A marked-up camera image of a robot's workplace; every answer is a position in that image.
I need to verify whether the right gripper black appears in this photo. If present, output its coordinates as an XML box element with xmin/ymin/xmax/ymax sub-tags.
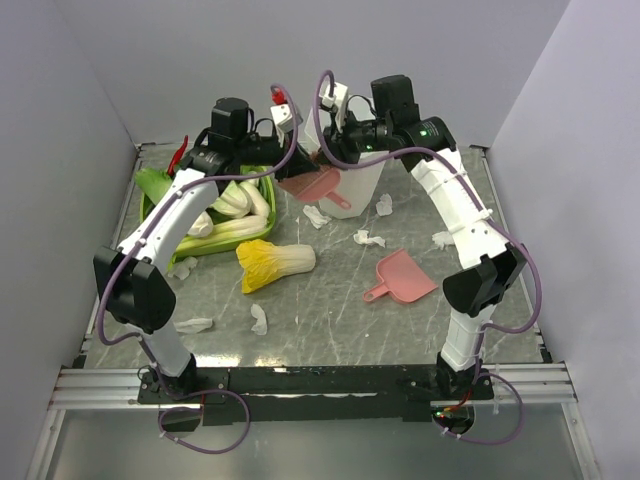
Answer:
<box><xmin>313</xmin><ymin>106</ymin><xmax>392</xmax><ymax>172</ymax></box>

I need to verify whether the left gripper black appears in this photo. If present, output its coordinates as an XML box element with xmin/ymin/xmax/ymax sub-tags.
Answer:
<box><xmin>235</xmin><ymin>125</ymin><xmax>320</xmax><ymax>183</ymax></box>

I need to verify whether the pink hand brush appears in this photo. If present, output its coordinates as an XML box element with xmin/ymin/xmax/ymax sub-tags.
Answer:
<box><xmin>277</xmin><ymin>167</ymin><xmax>351</xmax><ymax>210</ymax></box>

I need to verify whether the paper scrap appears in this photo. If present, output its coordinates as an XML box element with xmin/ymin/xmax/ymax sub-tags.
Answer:
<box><xmin>173</xmin><ymin>318</ymin><xmax>214</xmax><ymax>335</ymax></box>
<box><xmin>167</xmin><ymin>257</ymin><xmax>198</xmax><ymax>280</ymax></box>
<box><xmin>303</xmin><ymin>205</ymin><xmax>331</xmax><ymax>229</ymax></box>
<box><xmin>250</xmin><ymin>303</ymin><xmax>268</xmax><ymax>336</ymax></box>
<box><xmin>353</xmin><ymin>230</ymin><xmax>386</xmax><ymax>248</ymax></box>
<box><xmin>376</xmin><ymin>193</ymin><xmax>393</xmax><ymax>217</ymax></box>

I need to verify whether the paper scrap edge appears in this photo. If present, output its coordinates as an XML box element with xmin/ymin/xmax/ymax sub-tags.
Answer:
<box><xmin>432</xmin><ymin>231</ymin><xmax>455</xmax><ymax>250</ymax></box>

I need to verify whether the pink dustpan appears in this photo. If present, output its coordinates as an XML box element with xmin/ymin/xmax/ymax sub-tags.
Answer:
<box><xmin>362</xmin><ymin>249</ymin><xmax>438</xmax><ymax>304</ymax></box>

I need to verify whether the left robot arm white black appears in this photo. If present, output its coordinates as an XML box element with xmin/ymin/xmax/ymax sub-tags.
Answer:
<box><xmin>93</xmin><ymin>85</ymin><xmax>301</xmax><ymax>402</ymax></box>

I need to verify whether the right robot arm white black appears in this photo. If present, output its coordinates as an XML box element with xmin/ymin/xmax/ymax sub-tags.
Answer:
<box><xmin>312</xmin><ymin>70</ymin><xmax>527</xmax><ymax>399</ymax></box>

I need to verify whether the white plastic waste bin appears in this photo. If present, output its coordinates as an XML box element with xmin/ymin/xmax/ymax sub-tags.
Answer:
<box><xmin>303</xmin><ymin>99</ymin><xmax>388</xmax><ymax>219</ymax></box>

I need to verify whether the white radish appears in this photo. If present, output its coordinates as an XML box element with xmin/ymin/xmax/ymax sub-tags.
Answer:
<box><xmin>240</xmin><ymin>180</ymin><xmax>271</xmax><ymax>218</ymax></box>

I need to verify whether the green bok choy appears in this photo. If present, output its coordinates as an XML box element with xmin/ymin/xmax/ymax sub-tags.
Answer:
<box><xmin>210</xmin><ymin>181</ymin><xmax>253</xmax><ymax>219</ymax></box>

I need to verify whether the green celery stalk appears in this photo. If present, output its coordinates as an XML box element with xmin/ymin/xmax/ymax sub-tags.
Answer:
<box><xmin>175</xmin><ymin>215</ymin><xmax>273</xmax><ymax>258</ymax></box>

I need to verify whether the red chili pepper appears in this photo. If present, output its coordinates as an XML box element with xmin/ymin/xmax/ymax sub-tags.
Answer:
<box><xmin>167</xmin><ymin>135</ymin><xmax>189</xmax><ymax>178</ymax></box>

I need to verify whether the green vegetable tray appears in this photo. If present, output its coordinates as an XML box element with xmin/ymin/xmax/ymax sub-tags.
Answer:
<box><xmin>138</xmin><ymin>169</ymin><xmax>277</xmax><ymax>259</ymax></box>

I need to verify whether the yellow napa cabbage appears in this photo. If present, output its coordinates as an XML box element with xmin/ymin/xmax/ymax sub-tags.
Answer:
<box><xmin>236</xmin><ymin>239</ymin><xmax>316</xmax><ymax>294</ymax></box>

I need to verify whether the large white napa cabbage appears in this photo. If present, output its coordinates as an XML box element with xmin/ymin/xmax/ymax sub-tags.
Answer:
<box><xmin>135</xmin><ymin>167</ymin><xmax>214</xmax><ymax>238</ymax></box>

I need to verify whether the paper scrap by tray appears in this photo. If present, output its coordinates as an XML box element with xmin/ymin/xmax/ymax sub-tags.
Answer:
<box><xmin>167</xmin><ymin>257</ymin><xmax>198</xmax><ymax>280</ymax></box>

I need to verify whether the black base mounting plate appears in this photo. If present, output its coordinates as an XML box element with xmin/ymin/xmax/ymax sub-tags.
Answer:
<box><xmin>137</xmin><ymin>364</ymin><xmax>494</xmax><ymax>426</ymax></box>

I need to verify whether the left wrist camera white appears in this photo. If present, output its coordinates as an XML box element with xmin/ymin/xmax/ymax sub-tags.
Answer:
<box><xmin>270</xmin><ymin>85</ymin><xmax>302</xmax><ymax>134</ymax></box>

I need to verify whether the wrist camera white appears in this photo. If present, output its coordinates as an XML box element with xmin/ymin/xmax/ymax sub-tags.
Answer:
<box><xmin>319</xmin><ymin>82</ymin><xmax>349</xmax><ymax>131</ymax></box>
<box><xmin>270</xmin><ymin>85</ymin><xmax>302</xmax><ymax>134</ymax></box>

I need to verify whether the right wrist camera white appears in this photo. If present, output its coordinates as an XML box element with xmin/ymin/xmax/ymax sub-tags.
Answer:
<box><xmin>319</xmin><ymin>82</ymin><xmax>349</xmax><ymax>131</ymax></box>

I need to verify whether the aluminium rail frame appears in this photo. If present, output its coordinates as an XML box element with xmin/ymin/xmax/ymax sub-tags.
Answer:
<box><xmin>48</xmin><ymin>363</ymin><xmax>577</xmax><ymax>410</ymax></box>

